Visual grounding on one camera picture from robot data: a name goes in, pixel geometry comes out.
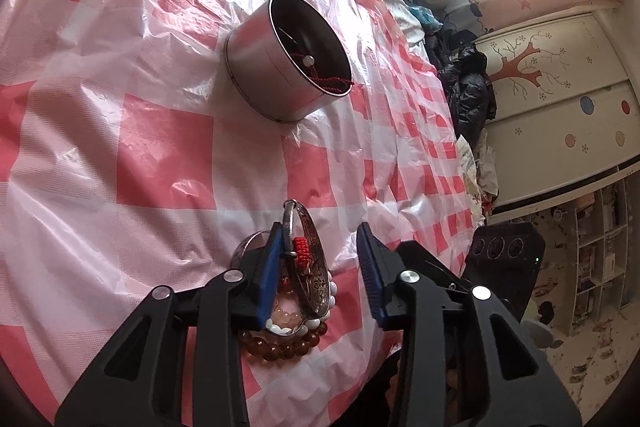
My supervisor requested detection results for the black puffer jacket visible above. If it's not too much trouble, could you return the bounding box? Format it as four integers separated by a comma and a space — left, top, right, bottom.
430, 27, 498, 140

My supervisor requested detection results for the engraved silver bangle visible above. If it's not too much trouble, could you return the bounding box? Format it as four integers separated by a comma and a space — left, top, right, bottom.
281, 201, 337, 319

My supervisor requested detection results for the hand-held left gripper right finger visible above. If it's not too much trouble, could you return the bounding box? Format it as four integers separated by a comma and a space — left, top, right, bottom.
356, 222, 583, 427

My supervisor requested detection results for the pile of light clothes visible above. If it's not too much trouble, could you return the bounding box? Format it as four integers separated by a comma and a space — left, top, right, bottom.
457, 132, 501, 214

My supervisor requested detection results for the amber bead bracelet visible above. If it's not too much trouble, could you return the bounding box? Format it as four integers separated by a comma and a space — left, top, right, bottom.
239, 319, 330, 363

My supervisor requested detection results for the pink bead bracelet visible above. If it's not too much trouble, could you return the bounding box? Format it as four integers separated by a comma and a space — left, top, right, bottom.
270, 292, 303, 325

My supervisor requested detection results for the thin silver bangle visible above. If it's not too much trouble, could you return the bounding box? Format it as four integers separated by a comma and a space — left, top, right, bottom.
231, 231, 273, 268

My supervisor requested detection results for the white bookshelf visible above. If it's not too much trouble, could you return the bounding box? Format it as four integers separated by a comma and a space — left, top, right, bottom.
530, 177, 636, 338

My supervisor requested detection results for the round metal tin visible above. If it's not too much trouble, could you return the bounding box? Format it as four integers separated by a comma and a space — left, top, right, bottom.
223, 0, 353, 124

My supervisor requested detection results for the red cord bracelet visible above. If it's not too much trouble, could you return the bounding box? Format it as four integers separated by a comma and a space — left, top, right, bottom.
295, 38, 355, 88

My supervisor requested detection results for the red knotted cord charm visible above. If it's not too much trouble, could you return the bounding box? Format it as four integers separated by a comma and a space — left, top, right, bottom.
291, 237, 312, 269

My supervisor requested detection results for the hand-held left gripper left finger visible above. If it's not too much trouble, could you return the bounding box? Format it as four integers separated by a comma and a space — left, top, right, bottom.
54, 222, 286, 427

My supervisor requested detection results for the white bead bracelet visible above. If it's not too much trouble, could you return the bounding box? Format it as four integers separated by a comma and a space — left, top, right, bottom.
265, 274, 340, 336

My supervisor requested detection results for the pink checkered plastic sheet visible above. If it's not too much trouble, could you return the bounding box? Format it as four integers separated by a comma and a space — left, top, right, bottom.
0, 0, 488, 427

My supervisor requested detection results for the wardrobe with tree decoration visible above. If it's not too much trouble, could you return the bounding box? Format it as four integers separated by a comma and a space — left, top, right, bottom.
475, 12, 640, 208

